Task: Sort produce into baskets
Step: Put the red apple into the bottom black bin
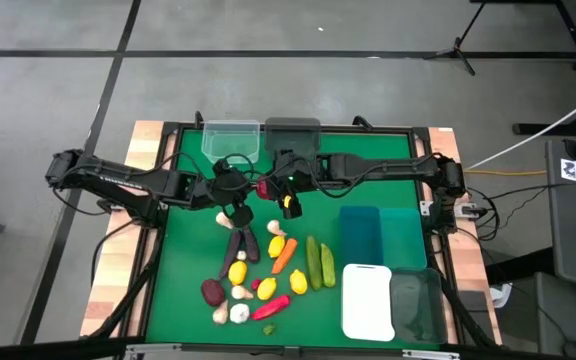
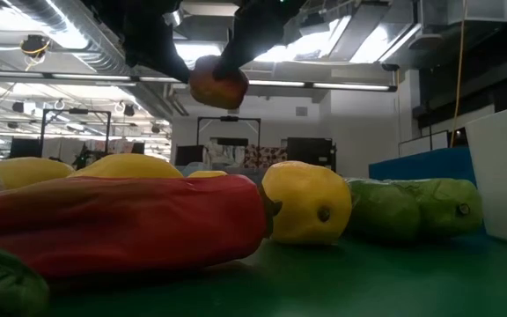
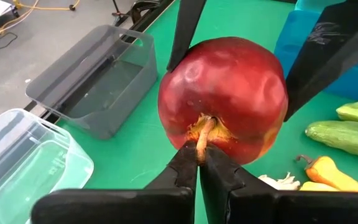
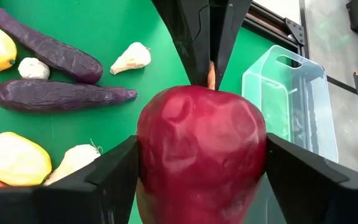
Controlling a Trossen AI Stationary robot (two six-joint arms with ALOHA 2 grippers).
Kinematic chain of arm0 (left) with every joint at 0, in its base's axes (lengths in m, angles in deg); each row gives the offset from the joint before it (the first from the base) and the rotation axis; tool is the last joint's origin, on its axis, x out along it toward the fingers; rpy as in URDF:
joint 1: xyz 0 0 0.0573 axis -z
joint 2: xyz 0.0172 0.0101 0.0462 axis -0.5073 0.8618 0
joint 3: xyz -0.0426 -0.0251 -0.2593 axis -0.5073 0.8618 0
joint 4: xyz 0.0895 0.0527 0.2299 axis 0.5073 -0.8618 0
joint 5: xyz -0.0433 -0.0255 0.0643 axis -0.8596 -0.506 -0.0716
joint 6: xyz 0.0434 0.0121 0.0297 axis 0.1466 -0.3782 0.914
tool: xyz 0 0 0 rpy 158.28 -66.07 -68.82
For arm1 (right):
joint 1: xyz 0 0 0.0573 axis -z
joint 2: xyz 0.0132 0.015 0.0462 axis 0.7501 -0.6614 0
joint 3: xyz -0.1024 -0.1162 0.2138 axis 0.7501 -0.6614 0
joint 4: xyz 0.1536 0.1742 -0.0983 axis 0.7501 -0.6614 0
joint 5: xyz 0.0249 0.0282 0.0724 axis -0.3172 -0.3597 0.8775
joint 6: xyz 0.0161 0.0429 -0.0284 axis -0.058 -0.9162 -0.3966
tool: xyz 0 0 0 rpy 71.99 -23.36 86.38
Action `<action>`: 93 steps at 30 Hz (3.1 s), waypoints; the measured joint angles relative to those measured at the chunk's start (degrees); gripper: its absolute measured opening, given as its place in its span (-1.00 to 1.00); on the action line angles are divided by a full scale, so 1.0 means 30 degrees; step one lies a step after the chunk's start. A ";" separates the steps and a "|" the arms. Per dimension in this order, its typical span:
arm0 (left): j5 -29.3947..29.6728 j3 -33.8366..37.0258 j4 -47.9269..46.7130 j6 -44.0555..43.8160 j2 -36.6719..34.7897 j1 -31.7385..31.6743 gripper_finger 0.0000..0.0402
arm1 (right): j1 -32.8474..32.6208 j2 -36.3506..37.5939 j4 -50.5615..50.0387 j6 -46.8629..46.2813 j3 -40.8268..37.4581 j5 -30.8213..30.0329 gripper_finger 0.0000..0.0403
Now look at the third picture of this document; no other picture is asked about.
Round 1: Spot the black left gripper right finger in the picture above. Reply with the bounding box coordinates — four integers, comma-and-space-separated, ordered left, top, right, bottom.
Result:
199, 144, 358, 224

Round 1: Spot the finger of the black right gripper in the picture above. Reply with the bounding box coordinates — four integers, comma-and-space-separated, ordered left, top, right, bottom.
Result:
283, 0, 358, 123
165, 0, 208, 73

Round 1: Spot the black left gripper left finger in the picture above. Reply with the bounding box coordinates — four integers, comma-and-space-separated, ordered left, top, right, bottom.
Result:
30, 140, 198, 224

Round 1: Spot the white garlic bulb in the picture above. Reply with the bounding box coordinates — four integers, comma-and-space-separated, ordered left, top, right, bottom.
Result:
258, 172, 301, 191

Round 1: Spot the red apple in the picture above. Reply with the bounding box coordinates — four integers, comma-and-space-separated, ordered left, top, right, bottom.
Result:
157, 36, 290, 166

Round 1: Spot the dark green cucumber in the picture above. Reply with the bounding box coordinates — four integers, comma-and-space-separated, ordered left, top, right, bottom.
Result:
305, 120, 358, 162

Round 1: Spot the black table clamp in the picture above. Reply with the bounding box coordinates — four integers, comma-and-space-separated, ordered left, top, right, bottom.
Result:
129, 0, 162, 24

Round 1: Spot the light blue plastic bin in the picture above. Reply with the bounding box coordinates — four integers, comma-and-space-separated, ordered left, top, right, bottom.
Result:
293, 0, 347, 13

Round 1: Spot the black tripod stand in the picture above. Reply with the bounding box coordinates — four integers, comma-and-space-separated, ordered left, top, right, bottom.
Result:
111, 0, 131, 26

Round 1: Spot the orange yellow pepper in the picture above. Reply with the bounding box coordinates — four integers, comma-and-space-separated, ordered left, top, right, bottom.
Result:
295, 154, 358, 193

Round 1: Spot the grey translucent plastic bin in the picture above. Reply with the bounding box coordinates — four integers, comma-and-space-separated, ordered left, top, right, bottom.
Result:
25, 24, 158, 140

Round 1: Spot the clear plastic bin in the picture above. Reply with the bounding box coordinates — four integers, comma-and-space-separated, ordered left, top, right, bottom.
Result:
0, 108, 95, 224

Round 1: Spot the yellow floor cable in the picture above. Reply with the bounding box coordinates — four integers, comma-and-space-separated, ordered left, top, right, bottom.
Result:
0, 0, 81, 35

